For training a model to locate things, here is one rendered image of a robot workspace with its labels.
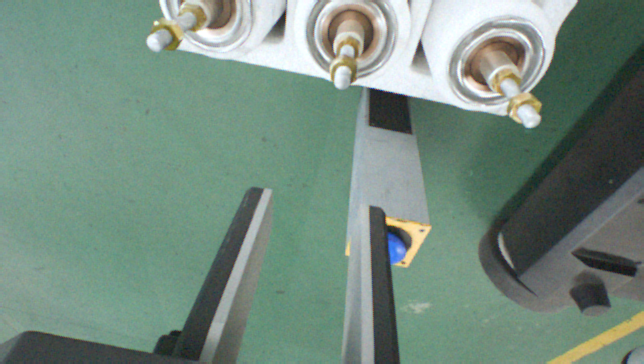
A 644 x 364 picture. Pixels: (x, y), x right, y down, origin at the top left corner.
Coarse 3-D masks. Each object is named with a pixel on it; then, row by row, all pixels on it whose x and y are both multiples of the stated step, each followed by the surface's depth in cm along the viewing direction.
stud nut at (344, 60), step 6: (336, 60) 21; (342, 60) 20; (348, 60) 20; (354, 60) 21; (330, 66) 21; (336, 66) 21; (348, 66) 20; (354, 66) 20; (330, 72) 21; (354, 72) 21; (354, 78) 21
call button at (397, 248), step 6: (390, 234) 32; (390, 240) 31; (396, 240) 31; (390, 246) 31; (396, 246) 31; (402, 246) 31; (390, 252) 32; (396, 252) 32; (402, 252) 32; (390, 258) 33; (396, 258) 32; (402, 258) 32
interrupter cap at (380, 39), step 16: (320, 0) 25; (336, 0) 25; (352, 0) 24; (368, 0) 24; (384, 0) 24; (320, 16) 25; (336, 16) 26; (352, 16) 26; (368, 16) 25; (384, 16) 25; (304, 32) 26; (320, 32) 26; (336, 32) 26; (368, 32) 26; (384, 32) 26; (320, 48) 27; (368, 48) 27; (384, 48) 27; (320, 64) 28; (368, 64) 28; (384, 64) 27
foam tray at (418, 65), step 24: (288, 0) 32; (408, 0) 33; (432, 0) 30; (552, 0) 29; (576, 0) 29; (288, 24) 33; (552, 24) 31; (192, 48) 36; (264, 48) 35; (288, 48) 35; (408, 48) 33; (312, 72) 36; (408, 72) 35; (432, 96) 37
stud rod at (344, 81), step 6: (342, 48) 23; (348, 48) 23; (342, 54) 22; (348, 54) 22; (342, 66) 20; (336, 72) 20; (342, 72) 20; (348, 72) 20; (336, 78) 20; (342, 78) 20; (348, 78) 20; (336, 84) 20; (342, 84) 20; (348, 84) 20
